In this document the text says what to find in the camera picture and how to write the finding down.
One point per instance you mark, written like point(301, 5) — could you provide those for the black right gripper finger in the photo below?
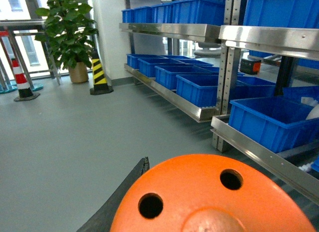
point(102, 219)

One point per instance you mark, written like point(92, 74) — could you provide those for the orange cylinder cap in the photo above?
point(207, 193)

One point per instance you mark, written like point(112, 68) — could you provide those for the steel shelf rack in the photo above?
point(283, 165)

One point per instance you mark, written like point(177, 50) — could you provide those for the yellow black traffic cone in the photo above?
point(100, 83)

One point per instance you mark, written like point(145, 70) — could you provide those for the distant red white cone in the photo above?
point(24, 91)

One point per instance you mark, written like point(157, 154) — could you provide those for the blue plastic bin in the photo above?
point(166, 75)
point(199, 89)
point(147, 65)
point(132, 59)

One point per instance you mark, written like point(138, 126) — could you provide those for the potted green plant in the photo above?
point(68, 31)

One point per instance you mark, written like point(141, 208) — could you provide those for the blue bin near rack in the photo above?
point(277, 123)

